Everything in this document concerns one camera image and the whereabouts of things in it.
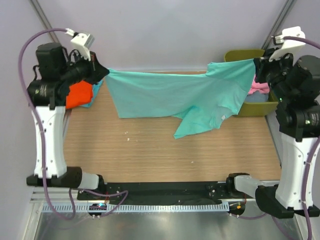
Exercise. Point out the olive green plastic bin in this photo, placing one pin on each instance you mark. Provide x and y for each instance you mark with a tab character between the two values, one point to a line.
252	109

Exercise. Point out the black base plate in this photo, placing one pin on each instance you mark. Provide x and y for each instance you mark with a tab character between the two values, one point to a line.
164	191

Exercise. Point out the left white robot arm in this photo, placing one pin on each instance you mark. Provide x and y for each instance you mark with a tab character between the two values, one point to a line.
49	102

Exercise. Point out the orange folded t shirt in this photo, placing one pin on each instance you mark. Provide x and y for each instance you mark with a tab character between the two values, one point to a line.
80	93

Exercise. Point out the grey blue t shirt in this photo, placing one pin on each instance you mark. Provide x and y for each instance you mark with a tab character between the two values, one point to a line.
257	97

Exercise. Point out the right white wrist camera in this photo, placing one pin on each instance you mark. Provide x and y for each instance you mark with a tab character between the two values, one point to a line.
287	46

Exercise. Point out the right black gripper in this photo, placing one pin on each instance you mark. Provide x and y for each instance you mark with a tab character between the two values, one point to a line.
263	64

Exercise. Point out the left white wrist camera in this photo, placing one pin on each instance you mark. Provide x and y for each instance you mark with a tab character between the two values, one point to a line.
81	42

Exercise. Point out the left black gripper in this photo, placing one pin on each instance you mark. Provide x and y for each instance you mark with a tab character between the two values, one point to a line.
96	71

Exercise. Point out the light blue folded t shirt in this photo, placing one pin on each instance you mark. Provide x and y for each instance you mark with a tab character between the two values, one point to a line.
96	91

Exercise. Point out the pink t shirt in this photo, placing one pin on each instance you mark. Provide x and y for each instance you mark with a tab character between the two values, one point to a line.
262	88

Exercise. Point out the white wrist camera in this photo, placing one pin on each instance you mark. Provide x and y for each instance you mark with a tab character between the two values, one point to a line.
287	46
81	42

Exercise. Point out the teal t shirt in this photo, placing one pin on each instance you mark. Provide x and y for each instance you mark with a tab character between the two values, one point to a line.
201	101

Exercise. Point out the slotted cable duct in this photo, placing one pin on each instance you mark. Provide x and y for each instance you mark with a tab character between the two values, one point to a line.
99	208

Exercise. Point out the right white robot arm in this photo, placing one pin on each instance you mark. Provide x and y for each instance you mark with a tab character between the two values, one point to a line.
299	126

